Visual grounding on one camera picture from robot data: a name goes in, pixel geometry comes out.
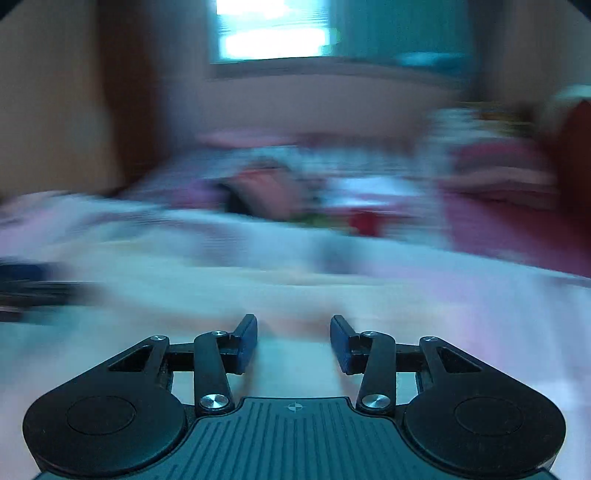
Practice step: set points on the cream knit sweater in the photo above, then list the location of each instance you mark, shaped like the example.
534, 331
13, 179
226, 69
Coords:
295, 295

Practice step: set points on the pink flat pillow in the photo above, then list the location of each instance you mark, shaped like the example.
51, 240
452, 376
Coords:
244, 137

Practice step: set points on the window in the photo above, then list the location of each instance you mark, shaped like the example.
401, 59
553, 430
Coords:
272, 32

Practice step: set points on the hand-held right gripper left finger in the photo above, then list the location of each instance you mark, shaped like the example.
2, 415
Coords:
247, 344

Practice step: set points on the red and white headboard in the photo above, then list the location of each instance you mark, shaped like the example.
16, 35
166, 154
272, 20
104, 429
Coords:
575, 161

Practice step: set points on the dark wooden door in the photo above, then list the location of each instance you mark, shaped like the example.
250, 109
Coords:
127, 92

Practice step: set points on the striped bed sheet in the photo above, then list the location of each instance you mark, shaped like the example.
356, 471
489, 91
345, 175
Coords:
498, 230

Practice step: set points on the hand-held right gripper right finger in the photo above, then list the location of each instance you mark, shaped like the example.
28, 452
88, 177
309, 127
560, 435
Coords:
341, 344

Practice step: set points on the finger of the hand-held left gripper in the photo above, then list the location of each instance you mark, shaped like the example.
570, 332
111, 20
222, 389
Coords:
41, 294
23, 271

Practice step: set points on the striped dark garment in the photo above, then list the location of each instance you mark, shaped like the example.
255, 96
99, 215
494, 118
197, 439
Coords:
272, 189

